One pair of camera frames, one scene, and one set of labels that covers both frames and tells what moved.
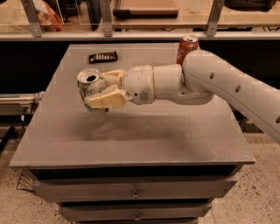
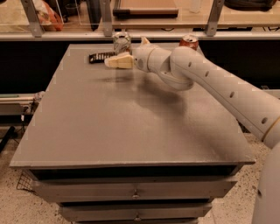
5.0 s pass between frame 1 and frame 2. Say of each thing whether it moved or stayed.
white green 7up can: moved
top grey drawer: stayed
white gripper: moved
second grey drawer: stayed
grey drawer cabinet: stayed
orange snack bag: stayed
